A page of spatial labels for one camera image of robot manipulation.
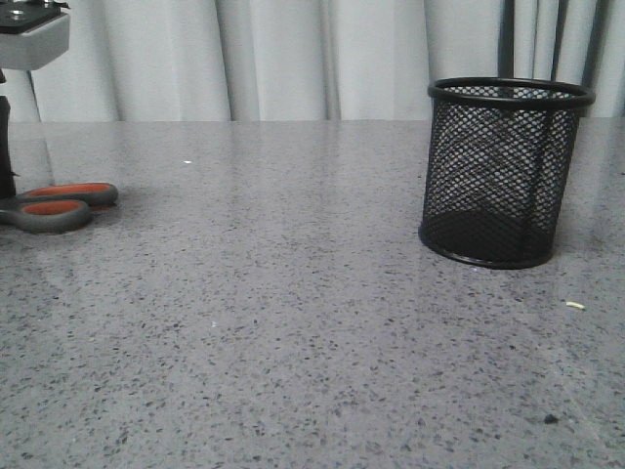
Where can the small yellowish crumb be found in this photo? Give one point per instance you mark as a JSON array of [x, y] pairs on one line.
[[575, 305]]

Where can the grey pleated curtain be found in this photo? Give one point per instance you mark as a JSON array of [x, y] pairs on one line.
[[256, 60]]

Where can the grey orange handled scissors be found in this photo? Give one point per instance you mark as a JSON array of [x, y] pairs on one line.
[[56, 209]]

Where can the black tripod stand legs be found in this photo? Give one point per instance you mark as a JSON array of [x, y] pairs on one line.
[[566, 41]]

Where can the black mesh pen bucket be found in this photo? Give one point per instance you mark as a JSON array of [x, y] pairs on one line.
[[499, 155]]

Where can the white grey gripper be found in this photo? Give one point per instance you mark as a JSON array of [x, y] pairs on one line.
[[33, 34]]

